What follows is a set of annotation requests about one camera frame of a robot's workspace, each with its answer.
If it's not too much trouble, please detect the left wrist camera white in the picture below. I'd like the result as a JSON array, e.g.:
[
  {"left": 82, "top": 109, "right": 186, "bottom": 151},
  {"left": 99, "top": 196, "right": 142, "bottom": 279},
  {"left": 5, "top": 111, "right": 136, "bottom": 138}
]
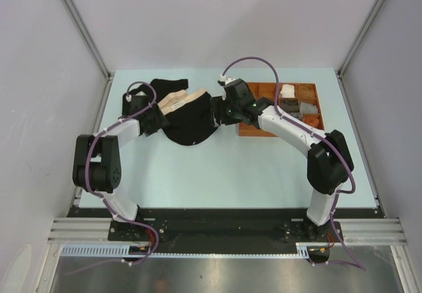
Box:
[{"left": 124, "top": 91, "right": 147, "bottom": 103}]

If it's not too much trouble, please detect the aluminium front rail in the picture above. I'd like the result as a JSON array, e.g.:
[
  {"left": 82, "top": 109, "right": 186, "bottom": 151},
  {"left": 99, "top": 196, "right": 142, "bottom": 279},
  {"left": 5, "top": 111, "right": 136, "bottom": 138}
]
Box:
[{"left": 47, "top": 217, "right": 407, "bottom": 245}]

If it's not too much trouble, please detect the left aluminium frame post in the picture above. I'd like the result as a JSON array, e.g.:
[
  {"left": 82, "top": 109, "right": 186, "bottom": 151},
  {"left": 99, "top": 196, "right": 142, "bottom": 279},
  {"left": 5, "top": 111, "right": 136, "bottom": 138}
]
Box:
[{"left": 61, "top": 0, "right": 111, "bottom": 81}]

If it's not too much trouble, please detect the right aluminium frame post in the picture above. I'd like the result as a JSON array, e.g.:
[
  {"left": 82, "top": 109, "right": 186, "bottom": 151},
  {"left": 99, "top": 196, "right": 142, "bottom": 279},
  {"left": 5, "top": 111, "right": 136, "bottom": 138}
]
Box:
[{"left": 337, "top": 0, "right": 386, "bottom": 79}]

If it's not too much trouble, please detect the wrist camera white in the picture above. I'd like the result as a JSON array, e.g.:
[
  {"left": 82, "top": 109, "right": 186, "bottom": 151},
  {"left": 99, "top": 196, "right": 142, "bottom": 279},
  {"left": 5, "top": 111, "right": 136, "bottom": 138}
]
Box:
[
  {"left": 124, "top": 91, "right": 147, "bottom": 103},
  {"left": 218, "top": 75, "right": 237, "bottom": 92}
]

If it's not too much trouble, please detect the black underwear beige waistband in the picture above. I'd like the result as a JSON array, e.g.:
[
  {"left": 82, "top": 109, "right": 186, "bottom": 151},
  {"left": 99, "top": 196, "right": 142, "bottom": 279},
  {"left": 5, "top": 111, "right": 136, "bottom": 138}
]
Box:
[
  {"left": 122, "top": 79, "right": 189, "bottom": 115},
  {"left": 158, "top": 88, "right": 218, "bottom": 146}
]

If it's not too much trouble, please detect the light grey rolled cloth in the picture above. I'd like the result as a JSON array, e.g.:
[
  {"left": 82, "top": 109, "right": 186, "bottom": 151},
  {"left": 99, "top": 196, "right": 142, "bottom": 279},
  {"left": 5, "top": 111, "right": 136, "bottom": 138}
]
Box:
[{"left": 299, "top": 102, "right": 319, "bottom": 114}]

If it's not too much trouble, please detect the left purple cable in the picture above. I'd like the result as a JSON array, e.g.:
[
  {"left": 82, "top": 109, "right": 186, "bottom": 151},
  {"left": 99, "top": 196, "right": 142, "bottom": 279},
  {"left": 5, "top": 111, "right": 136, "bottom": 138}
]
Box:
[{"left": 64, "top": 81, "right": 160, "bottom": 274}]

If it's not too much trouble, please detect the wooden compartment tray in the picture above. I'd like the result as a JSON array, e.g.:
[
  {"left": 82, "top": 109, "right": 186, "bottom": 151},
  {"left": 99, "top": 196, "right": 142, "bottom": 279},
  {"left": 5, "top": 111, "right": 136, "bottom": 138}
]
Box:
[{"left": 248, "top": 82, "right": 324, "bottom": 130}]

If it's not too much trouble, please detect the black underwear beige waistband back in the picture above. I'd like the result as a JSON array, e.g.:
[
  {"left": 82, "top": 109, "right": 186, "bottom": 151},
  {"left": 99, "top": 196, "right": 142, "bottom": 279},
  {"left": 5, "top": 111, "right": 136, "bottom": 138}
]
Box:
[{"left": 122, "top": 79, "right": 189, "bottom": 115}]

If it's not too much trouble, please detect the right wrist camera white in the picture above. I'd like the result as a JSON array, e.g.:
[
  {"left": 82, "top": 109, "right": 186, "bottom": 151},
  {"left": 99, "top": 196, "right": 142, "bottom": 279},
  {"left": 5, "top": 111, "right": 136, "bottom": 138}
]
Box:
[{"left": 218, "top": 75, "right": 237, "bottom": 92}]

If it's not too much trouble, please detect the white slotted cable duct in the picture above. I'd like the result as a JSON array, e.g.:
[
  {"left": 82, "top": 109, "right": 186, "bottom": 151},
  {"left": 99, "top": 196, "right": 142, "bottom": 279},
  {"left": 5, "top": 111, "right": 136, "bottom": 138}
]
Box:
[{"left": 61, "top": 244, "right": 317, "bottom": 259}]

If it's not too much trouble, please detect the black underwear beige waistband front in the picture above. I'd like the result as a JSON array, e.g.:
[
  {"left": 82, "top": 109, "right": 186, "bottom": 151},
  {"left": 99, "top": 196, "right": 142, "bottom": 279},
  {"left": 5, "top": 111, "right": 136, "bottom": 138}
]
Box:
[{"left": 158, "top": 88, "right": 218, "bottom": 146}]

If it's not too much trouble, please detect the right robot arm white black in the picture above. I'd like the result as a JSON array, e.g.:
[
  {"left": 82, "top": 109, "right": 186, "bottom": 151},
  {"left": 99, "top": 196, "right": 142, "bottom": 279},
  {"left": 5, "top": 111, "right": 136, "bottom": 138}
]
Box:
[{"left": 211, "top": 76, "right": 356, "bottom": 241}]

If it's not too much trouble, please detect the orange rolled cloth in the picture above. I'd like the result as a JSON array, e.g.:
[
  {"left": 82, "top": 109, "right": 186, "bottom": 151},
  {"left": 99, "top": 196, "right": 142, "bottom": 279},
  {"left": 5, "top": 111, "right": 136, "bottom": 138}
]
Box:
[{"left": 301, "top": 115, "right": 320, "bottom": 128}]

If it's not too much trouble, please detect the dark grey rolled cloth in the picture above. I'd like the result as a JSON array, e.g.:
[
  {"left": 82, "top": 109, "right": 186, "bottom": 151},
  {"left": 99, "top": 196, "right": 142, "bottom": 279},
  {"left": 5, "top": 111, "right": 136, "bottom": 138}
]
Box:
[{"left": 280, "top": 99, "right": 299, "bottom": 114}]

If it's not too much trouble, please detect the grey striped boxer underwear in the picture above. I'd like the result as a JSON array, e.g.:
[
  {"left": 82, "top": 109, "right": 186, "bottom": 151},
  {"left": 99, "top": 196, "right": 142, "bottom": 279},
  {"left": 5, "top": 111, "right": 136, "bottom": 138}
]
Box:
[{"left": 289, "top": 112, "right": 303, "bottom": 120}]

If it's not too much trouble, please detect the aluminium frame post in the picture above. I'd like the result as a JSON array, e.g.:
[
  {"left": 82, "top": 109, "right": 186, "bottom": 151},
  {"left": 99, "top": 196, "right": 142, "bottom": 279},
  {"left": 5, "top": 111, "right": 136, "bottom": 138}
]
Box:
[
  {"left": 337, "top": 0, "right": 386, "bottom": 79},
  {"left": 61, "top": 0, "right": 111, "bottom": 81}
]

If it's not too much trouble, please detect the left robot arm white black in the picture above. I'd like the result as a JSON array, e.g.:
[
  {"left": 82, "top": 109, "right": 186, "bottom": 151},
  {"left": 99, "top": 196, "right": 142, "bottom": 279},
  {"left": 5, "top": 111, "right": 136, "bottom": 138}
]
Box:
[{"left": 72, "top": 95, "right": 167, "bottom": 240}]

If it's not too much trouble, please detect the white rolled cloth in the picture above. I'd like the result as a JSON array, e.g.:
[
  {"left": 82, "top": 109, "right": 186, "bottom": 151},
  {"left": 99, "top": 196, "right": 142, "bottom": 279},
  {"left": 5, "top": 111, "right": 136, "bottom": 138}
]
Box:
[{"left": 280, "top": 84, "right": 295, "bottom": 98}]

